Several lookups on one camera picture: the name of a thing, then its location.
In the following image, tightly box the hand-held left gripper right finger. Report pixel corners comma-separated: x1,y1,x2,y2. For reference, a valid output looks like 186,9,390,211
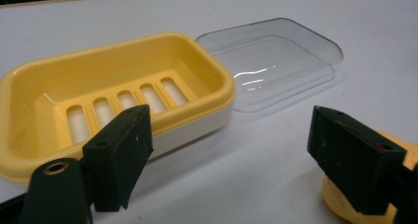
307,105,418,224

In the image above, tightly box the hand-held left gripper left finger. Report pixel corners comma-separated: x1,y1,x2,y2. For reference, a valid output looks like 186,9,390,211
19,104,155,224

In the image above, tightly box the yellow soap bar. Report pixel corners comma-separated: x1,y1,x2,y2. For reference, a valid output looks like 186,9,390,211
321,128,418,224

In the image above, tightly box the yellow soap dish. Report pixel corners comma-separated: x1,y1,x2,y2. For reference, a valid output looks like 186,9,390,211
0,32,237,185

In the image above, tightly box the clear plastic lid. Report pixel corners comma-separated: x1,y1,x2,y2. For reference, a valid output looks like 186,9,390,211
195,17,345,113

